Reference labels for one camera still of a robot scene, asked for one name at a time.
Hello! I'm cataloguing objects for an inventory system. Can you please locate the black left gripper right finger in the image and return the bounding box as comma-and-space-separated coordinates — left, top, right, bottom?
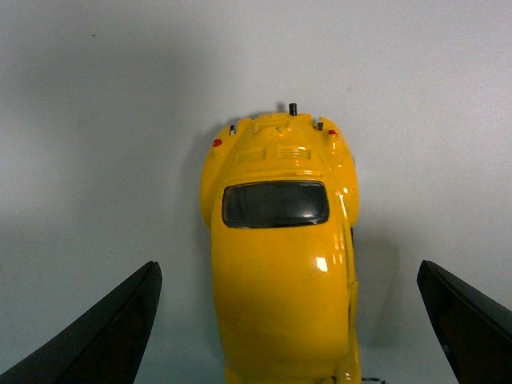
417, 260, 511, 383

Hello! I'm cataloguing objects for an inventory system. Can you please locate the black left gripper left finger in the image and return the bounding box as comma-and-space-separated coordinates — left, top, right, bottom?
1, 262, 162, 383

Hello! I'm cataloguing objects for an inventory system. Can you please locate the yellow beetle toy car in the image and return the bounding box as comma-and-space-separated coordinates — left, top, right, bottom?
200, 104, 362, 383

